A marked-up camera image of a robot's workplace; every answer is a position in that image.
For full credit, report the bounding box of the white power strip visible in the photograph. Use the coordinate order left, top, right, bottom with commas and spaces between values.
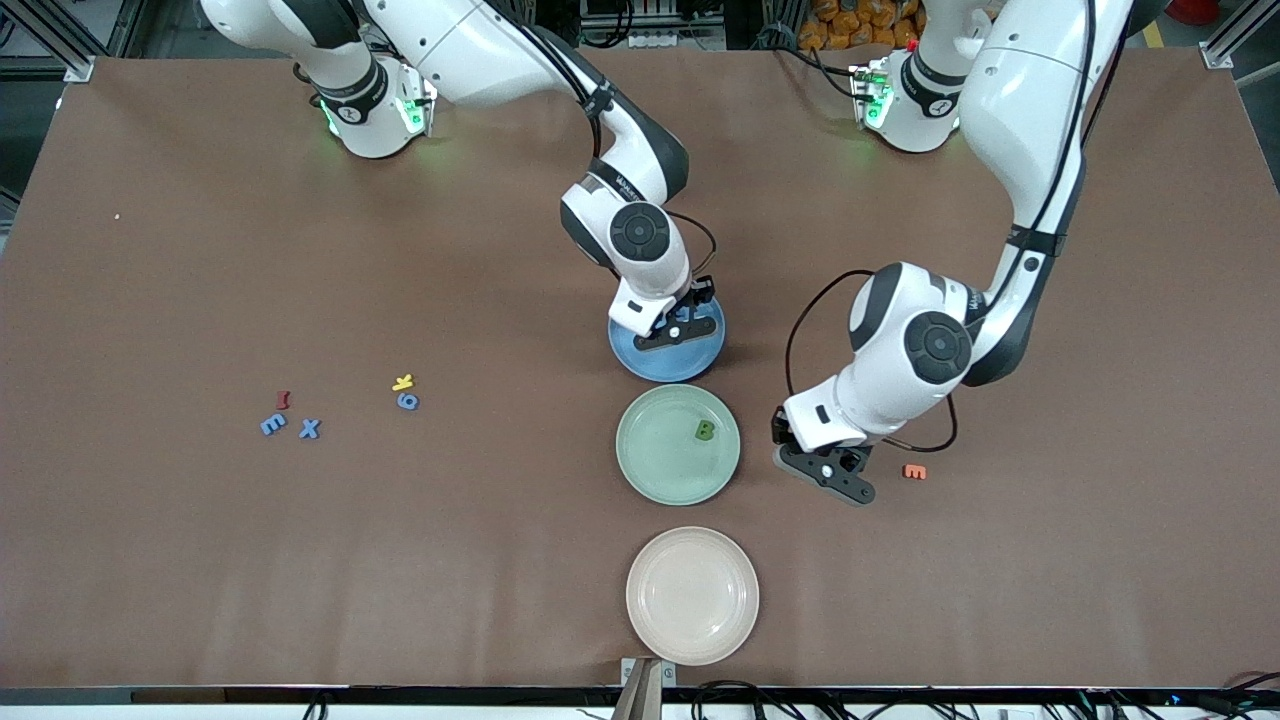
628, 30, 726, 51

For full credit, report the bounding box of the beige plate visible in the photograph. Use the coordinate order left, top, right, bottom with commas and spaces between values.
625, 526, 761, 667

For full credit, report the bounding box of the green plate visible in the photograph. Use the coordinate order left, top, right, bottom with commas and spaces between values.
615, 384, 742, 507

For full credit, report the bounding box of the brown table cover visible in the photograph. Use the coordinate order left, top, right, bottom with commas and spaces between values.
0, 45, 1280, 691

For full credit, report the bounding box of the blue plate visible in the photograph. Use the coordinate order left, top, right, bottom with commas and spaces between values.
608, 296, 727, 384

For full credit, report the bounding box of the black table edge rail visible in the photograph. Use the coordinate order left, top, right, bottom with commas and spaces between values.
0, 686, 1280, 709

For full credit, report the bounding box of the black cable loop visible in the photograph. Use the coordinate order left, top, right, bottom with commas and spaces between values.
690, 680, 791, 720

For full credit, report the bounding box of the aluminium frame profile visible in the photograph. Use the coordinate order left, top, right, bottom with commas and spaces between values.
0, 0, 96, 83
1203, 0, 1280, 71

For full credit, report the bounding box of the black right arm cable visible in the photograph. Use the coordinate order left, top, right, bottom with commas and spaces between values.
490, 0, 719, 291

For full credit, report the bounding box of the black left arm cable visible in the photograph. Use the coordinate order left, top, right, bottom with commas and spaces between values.
785, 0, 1101, 454

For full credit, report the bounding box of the metal table clamp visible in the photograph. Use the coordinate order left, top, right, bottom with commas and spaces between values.
620, 655, 677, 720

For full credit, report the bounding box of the orange packaged goods pile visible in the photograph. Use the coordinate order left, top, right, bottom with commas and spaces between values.
798, 0, 926, 51

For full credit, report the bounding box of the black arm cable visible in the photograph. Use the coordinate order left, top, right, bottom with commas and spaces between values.
490, 0, 719, 291
785, 0, 1101, 454

